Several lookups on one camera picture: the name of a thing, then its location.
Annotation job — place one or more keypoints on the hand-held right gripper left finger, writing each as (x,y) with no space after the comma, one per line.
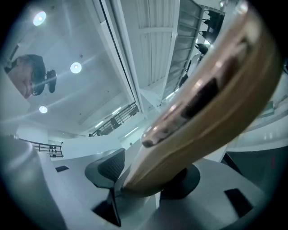
(105,168)

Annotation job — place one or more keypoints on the black hanging item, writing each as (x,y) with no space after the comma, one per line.
(114,123)

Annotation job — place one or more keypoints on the black induction cooktop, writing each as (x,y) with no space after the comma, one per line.
(247,164)

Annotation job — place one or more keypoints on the black balcony railing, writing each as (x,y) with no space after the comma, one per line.
(121,116)

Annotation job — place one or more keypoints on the black head-mounted camera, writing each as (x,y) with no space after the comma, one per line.
(51,83)

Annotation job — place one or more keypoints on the ceiling tube light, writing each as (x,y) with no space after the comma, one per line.
(99,124)
(116,111)
(131,132)

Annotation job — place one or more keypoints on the group of black hanging bags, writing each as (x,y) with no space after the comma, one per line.
(211,29)

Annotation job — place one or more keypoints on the person's head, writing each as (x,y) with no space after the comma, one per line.
(20,76)

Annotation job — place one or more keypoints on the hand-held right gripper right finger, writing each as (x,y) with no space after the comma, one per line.
(186,186)

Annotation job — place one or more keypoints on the round ceiling light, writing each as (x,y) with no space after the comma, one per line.
(39,18)
(43,109)
(75,67)

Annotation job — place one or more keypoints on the black metal railing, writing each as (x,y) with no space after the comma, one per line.
(45,144)

